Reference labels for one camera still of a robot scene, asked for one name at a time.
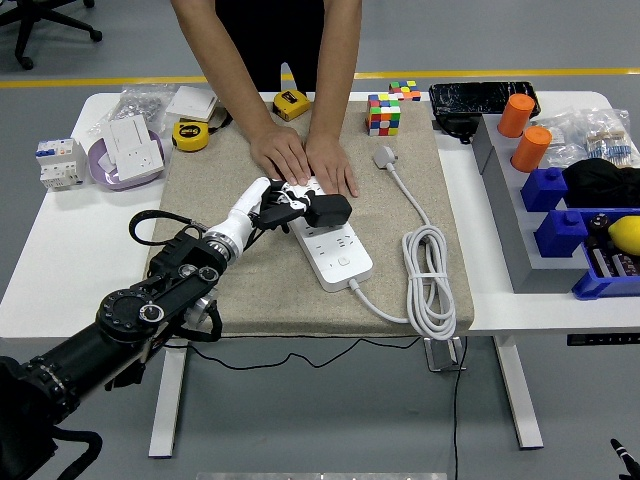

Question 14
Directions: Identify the round yellow tape measure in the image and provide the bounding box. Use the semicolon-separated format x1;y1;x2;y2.
171;119;210;153

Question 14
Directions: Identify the silver metal bracket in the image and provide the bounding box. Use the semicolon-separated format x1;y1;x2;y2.
424;335;469;374

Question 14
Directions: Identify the clear plastic bag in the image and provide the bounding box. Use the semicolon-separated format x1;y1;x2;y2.
532;112;591;169

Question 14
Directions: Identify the black plug adapter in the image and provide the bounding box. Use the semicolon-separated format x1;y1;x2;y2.
304;194;352;228

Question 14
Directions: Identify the person's left hand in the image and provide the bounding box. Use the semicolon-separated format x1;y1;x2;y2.
304;133;360;199

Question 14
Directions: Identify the white power strip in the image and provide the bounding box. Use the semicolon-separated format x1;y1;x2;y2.
282;174;375;294

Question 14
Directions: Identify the grey-brown mat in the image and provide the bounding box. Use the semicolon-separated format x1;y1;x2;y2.
144;97;475;339

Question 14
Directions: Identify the yellow lemon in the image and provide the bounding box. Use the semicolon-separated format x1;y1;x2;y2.
606;214;640;257

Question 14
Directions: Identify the black office chair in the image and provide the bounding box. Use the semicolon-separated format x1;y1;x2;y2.
0;0;104;71

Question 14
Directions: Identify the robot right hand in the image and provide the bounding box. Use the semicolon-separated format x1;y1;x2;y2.
609;438;640;480

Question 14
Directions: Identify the black hanging cable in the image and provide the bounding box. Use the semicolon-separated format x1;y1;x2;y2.
451;335;469;480

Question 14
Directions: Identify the grey stepped block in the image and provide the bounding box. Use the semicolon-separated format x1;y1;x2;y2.
472;115;591;295

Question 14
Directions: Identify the plastic bag of screws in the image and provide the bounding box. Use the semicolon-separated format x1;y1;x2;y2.
87;83;176;136

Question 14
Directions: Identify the white circuit breaker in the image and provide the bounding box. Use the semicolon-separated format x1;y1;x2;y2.
34;138;89;192

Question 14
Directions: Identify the black tape measure strap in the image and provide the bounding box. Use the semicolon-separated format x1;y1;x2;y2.
208;104;233;135

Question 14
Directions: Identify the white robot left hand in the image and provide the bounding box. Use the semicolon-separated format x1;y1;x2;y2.
204;175;321;251

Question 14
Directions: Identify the white wall socket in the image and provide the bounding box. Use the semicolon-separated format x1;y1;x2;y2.
113;140;165;182

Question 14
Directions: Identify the black table control panel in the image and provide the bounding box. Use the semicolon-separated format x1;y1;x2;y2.
566;332;640;347

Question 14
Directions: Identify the blue block with knob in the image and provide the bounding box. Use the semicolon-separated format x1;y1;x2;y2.
533;209;589;258
519;166;569;213

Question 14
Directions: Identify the black glossy tray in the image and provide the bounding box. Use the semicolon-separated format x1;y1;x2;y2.
428;81;541;121

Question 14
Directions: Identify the thin black plug cord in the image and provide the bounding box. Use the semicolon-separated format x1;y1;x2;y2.
164;219;431;371

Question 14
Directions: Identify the person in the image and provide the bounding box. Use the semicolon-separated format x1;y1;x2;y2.
214;0;331;94

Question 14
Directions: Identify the black cloth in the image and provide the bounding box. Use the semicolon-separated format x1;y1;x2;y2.
561;158;640;210

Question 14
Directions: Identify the row of brown vials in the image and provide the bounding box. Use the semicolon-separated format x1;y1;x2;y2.
584;237;640;279

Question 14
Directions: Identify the white square switch plate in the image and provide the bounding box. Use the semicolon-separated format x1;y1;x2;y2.
164;85;222;123

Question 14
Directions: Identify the white table leg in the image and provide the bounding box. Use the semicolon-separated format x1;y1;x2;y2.
148;344;190;459
492;335;545;450

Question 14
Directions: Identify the white power strip cable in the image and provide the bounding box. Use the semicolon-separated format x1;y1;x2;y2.
347;144;458;343

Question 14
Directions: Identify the white switch panel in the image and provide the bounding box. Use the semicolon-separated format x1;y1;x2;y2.
102;115;151;161

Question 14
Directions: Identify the purple bowl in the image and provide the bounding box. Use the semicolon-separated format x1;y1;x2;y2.
87;130;166;193

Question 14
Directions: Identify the orange cylinder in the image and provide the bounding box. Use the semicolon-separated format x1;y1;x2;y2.
509;125;553;174
496;93;537;139

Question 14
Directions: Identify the plastic bag of resistors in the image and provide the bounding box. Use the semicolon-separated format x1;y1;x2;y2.
582;107;640;169

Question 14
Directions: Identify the blue plastic bin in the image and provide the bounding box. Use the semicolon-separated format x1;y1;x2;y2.
570;207;640;301

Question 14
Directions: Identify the large Rubik's cube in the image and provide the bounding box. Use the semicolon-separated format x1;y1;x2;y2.
366;93;402;138

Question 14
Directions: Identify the small Rubik's cube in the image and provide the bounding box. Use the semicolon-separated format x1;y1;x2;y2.
387;79;421;103

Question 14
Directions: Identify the small square yellow tape measure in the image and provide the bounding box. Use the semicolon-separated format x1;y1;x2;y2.
272;89;312;123

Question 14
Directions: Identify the person's right hand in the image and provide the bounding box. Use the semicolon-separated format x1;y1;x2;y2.
248;124;314;186

